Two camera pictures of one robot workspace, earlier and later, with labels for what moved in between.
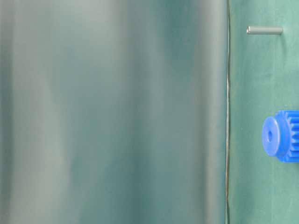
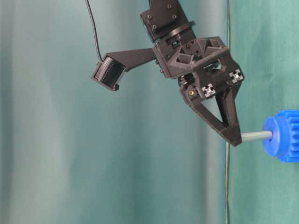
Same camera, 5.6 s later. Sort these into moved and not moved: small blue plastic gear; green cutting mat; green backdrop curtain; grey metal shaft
Moved: grey metal shaft
Not moved: green cutting mat; green backdrop curtain; small blue plastic gear
